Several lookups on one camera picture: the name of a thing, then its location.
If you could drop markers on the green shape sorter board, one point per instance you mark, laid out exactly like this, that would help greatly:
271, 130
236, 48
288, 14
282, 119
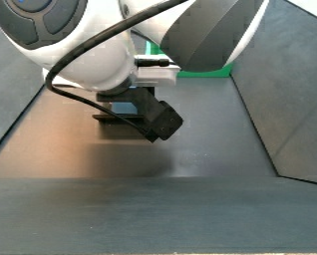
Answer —
221, 73

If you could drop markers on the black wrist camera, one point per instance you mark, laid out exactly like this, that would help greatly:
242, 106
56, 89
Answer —
156, 118

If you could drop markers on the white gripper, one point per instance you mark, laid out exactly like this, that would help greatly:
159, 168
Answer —
157, 71

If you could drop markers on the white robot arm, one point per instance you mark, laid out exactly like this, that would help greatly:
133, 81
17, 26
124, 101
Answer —
201, 33

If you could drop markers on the blue rectangle block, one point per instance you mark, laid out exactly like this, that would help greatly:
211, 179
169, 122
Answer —
125, 108

